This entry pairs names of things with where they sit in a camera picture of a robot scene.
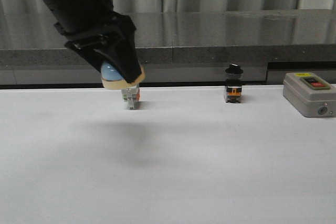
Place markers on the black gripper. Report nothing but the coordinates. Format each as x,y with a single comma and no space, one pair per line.
111,40

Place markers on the blue and cream call bell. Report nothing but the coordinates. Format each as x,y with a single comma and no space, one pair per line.
112,80

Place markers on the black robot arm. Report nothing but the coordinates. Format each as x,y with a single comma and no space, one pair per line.
76,15

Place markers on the grey stone counter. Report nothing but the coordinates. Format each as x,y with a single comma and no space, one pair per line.
179,48

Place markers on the green push button switch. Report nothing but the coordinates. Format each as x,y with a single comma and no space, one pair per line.
131,96

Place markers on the black rotary selector switch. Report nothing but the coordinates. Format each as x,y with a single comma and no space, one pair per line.
233,85

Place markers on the grey power switch box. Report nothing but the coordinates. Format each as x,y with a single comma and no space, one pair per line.
312,96

